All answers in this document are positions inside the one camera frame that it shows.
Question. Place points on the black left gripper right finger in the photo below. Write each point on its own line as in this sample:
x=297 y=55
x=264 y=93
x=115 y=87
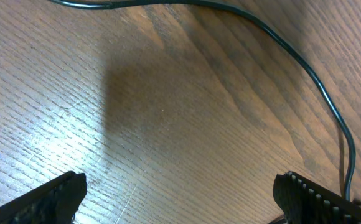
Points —
x=305 y=202

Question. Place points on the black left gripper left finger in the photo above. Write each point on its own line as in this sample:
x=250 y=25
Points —
x=56 y=201

